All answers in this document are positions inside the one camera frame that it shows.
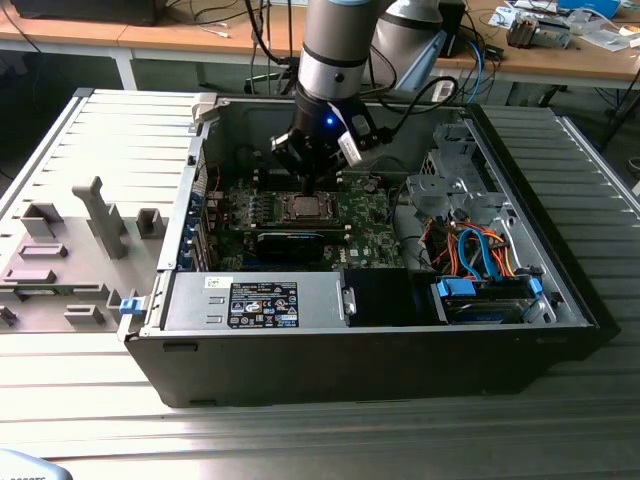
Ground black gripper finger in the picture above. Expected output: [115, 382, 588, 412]
[313, 147, 351, 197]
[270, 130, 317, 197]

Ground metal socket cover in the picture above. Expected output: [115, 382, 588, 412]
[284, 191, 334, 221]

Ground CPU socket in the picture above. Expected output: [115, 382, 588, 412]
[280, 188, 337, 225]

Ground green motherboard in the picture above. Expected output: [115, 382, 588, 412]
[207, 172, 406, 274]

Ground black graphics card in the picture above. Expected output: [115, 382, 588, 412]
[253, 230, 326, 265]

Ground metal drive cage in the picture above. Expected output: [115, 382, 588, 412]
[403, 122, 507, 224]

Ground white power adapter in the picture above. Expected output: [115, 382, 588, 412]
[430, 78, 457, 105]

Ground black plastic shroud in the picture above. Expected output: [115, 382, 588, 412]
[344, 268, 417, 329]

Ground wooden desk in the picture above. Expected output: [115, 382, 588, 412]
[434, 0, 640, 109]
[0, 7, 306, 91]

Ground black upright box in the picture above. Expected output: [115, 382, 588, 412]
[440, 2, 467, 59]

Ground grey power supply unit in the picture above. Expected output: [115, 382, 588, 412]
[160, 271, 349, 332]

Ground black PC case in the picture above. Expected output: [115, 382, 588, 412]
[117, 94, 621, 409]

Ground hard disk in blue carrier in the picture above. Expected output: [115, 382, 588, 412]
[430, 277, 545, 326]

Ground grey parts rack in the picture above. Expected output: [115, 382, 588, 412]
[0, 175, 169, 334]

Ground metal heatsink cooler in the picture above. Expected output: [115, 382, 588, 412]
[505, 12, 574, 50]

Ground black flat box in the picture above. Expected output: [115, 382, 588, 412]
[9, 0, 161, 26]

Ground green RAM stick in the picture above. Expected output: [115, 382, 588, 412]
[9, 284, 101, 295]

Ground blue box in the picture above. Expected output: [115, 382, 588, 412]
[557, 0, 621, 19]

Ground pale blue grey device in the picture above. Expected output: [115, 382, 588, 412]
[0, 448, 71, 480]

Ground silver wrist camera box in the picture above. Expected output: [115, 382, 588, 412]
[337, 113, 389, 168]

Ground thin black wire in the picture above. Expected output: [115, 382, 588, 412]
[369, 155, 414, 201]

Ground black camera cable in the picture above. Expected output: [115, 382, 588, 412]
[382, 75, 460, 141]

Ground blue network cable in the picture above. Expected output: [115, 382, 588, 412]
[464, 37, 499, 104]

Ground blue data wire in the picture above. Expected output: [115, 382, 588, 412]
[457, 227, 503, 282]

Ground orange power wires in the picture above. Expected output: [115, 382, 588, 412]
[428, 225, 519, 279]

